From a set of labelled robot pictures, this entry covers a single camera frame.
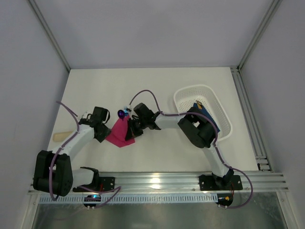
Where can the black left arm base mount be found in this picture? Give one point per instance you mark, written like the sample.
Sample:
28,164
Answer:
99,184

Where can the white perforated plastic basket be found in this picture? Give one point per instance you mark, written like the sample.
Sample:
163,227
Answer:
186,97

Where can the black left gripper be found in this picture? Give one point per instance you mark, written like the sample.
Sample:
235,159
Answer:
104,133

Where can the slotted cable duct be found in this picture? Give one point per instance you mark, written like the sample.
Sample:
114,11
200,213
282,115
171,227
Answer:
122,198

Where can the purple metal spoon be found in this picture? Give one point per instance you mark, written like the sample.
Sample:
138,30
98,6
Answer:
121,114

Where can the blue packet in basket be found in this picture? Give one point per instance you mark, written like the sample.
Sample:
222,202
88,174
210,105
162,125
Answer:
206,114

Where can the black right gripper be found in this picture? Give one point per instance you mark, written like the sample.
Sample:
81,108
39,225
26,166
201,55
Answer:
131,129

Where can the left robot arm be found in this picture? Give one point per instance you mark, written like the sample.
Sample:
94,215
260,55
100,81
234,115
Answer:
53,170

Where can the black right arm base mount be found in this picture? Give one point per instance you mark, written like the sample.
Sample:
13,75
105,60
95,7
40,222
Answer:
214,183

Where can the pink paper napkin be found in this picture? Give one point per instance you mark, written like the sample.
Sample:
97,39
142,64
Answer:
118,133

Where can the aluminium frame rail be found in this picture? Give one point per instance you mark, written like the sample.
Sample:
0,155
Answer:
187,182

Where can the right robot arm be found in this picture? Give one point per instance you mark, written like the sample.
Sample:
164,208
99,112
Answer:
197,126

